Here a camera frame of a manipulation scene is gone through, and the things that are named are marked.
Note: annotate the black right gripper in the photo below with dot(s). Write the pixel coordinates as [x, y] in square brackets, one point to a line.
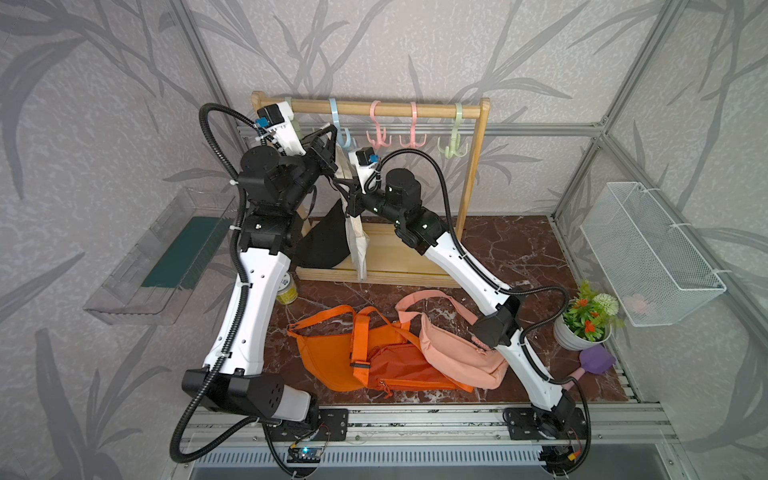
[354, 201]

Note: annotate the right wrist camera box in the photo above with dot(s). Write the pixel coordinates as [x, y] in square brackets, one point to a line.
[365, 162]

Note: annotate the purple pink toy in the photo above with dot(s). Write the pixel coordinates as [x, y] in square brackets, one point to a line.
[594, 360]

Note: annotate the white wire mesh basket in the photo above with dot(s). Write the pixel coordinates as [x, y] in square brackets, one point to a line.
[651, 264]

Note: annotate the dark orange crossbody bag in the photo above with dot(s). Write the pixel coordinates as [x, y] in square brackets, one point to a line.
[386, 356]

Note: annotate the green hook right end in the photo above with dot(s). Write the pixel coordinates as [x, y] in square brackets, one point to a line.
[454, 149]

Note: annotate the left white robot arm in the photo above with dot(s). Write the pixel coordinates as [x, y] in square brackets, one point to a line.
[272, 179]

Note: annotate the pink hook left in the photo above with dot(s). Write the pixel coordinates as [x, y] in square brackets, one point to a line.
[379, 138]

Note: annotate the clear acrylic wall shelf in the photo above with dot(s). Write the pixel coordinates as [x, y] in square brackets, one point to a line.
[155, 280]

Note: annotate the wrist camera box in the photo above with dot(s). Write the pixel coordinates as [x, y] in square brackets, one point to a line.
[365, 162]
[276, 120]

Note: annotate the pink crossbody bag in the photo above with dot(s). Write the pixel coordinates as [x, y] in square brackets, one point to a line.
[470, 363]

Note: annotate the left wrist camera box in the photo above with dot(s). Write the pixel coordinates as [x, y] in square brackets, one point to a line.
[276, 120]

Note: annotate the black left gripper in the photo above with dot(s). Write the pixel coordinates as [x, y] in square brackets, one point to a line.
[323, 159]

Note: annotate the black crossbody bag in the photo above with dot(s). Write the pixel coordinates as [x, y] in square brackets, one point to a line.
[326, 244]

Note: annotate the cream white crossbody bag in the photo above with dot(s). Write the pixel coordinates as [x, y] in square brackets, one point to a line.
[357, 239]

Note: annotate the light blue hook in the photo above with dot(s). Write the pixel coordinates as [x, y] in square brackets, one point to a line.
[344, 138]

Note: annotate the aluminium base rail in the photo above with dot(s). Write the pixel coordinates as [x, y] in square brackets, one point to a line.
[483, 435]

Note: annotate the bright orange crossbody bag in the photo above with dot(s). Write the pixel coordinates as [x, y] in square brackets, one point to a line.
[341, 362]

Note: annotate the wooden clothes rack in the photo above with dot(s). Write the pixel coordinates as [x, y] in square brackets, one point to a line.
[422, 250]

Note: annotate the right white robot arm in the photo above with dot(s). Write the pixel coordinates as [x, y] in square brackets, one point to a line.
[554, 409]

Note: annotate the pink hook right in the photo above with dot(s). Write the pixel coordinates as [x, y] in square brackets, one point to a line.
[412, 141]

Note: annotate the pink hook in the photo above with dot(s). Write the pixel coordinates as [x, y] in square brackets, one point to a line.
[379, 138]
[412, 141]

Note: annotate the potted artificial flower plant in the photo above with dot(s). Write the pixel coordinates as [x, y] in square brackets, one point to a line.
[589, 320]

